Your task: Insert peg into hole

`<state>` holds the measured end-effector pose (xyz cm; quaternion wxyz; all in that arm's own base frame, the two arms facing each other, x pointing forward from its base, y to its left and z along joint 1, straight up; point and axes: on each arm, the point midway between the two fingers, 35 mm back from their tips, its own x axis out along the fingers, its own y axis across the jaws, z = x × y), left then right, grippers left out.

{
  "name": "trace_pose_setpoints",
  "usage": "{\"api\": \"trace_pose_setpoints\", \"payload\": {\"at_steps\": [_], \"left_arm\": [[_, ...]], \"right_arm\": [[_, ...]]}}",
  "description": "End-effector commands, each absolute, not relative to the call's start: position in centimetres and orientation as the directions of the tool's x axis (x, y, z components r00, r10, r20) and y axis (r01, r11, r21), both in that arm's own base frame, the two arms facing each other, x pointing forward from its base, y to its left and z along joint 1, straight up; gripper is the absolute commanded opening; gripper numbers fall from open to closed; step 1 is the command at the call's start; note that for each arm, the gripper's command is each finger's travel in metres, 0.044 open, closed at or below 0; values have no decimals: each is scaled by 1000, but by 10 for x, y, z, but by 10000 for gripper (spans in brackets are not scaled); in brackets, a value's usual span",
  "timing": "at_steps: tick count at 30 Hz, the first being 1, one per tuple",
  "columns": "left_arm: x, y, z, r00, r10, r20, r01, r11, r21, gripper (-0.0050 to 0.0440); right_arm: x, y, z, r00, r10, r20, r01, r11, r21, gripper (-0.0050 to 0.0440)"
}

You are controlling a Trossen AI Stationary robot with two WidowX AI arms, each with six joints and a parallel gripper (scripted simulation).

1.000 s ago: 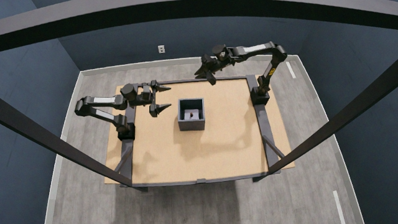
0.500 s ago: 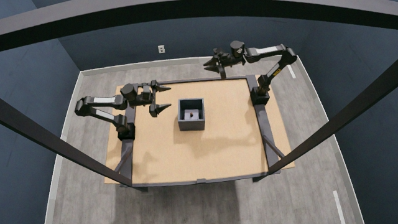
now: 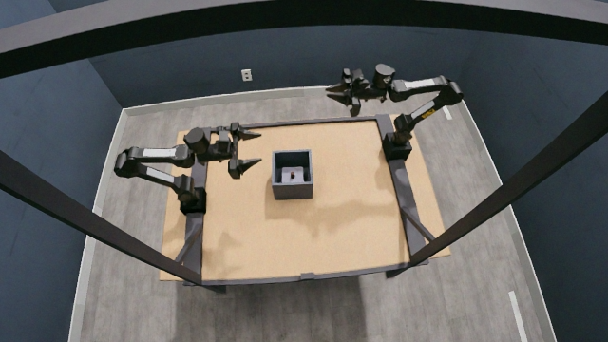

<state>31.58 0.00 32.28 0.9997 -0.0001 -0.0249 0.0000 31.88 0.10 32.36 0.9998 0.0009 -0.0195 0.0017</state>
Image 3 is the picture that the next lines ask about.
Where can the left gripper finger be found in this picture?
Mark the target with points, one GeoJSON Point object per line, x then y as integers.
{"type": "Point", "coordinates": [247, 135]}
{"type": "Point", "coordinates": [244, 165]}

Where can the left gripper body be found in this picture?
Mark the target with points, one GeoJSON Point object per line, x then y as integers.
{"type": "Point", "coordinates": [232, 163]}

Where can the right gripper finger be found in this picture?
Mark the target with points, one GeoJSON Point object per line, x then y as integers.
{"type": "Point", "coordinates": [340, 87]}
{"type": "Point", "coordinates": [342, 97]}

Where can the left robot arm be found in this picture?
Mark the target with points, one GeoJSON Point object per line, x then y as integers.
{"type": "Point", "coordinates": [179, 156]}

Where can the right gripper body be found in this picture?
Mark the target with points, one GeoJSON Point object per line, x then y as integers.
{"type": "Point", "coordinates": [366, 95]}

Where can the white flat plate with hole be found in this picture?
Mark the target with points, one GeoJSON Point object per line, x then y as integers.
{"type": "Point", "coordinates": [298, 174]}

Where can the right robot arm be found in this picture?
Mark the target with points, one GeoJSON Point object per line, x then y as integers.
{"type": "Point", "coordinates": [450, 95]}

